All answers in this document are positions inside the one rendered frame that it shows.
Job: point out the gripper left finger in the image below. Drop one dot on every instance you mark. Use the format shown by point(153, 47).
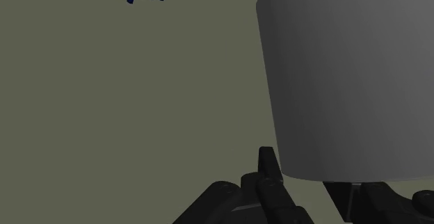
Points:
point(271, 189)

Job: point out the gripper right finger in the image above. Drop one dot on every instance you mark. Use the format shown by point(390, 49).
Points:
point(379, 203)

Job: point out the grey tapered cup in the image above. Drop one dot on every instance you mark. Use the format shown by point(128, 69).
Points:
point(349, 81)

